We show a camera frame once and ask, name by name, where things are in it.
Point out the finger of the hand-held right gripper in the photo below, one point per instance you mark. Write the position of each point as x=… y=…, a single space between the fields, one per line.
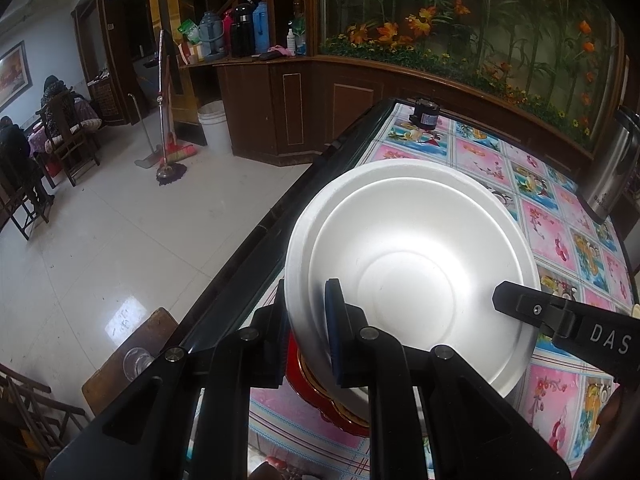
x=525 y=307

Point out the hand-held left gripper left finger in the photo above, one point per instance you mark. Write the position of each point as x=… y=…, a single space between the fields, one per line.
x=280 y=332

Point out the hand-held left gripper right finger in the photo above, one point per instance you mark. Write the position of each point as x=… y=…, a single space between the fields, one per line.
x=331 y=332

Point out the large red plastic plate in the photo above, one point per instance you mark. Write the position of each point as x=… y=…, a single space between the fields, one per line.
x=320 y=400

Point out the white foam bowl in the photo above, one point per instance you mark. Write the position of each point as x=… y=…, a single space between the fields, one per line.
x=415 y=240

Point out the person's right hand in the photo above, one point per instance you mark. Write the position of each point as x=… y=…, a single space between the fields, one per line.
x=609 y=412

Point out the printed fruit tablecloth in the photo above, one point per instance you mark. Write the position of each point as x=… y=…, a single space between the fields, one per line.
x=550 y=240

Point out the dark framed table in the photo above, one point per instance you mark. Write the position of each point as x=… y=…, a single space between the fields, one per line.
x=260 y=240

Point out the clear glass cup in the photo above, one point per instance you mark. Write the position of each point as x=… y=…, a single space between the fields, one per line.
x=137 y=362

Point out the stainless steel kettle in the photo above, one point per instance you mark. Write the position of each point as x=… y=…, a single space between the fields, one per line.
x=607 y=175

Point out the wooden stool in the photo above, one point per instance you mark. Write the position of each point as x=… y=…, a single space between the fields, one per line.
x=107 y=390

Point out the red and green broom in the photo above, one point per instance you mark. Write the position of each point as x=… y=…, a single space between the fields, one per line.
x=181 y=152

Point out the white plastic bucket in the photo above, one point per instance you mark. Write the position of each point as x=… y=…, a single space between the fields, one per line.
x=215 y=127

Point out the small black device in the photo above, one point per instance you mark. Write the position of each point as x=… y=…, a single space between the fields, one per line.
x=425 y=114

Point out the wooden counter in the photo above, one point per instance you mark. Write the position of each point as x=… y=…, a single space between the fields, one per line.
x=320 y=110

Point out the dark wooden chair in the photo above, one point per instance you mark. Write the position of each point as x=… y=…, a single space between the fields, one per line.
x=20 y=210
x=70 y=147
x=35 y=420

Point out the black wallet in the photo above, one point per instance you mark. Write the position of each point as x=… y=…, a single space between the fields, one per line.
x=269 y=56

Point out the pink patterned cloth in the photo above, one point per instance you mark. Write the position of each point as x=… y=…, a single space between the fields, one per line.
x=89 y=115

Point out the white plastic bottle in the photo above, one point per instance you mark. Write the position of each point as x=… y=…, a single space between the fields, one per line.
x=291 y=41

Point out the green bottle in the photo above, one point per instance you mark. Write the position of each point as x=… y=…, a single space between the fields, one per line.
x=300 y=37

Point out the blue thermos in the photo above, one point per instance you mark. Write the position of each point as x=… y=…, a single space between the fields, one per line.
x=261 y=30

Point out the pink thermos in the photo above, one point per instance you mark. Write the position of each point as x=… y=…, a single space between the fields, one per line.
x=228 y=32

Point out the black thermos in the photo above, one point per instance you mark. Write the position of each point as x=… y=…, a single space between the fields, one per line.
x=243 y=30

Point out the grey blue water jug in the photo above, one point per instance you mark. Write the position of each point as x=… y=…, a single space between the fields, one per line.
x=212 y=32

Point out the green packet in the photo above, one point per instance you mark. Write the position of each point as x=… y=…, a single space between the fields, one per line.
x=189 y=31

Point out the framed wall picture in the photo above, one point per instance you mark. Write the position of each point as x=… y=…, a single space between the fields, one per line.
x=14 y=75

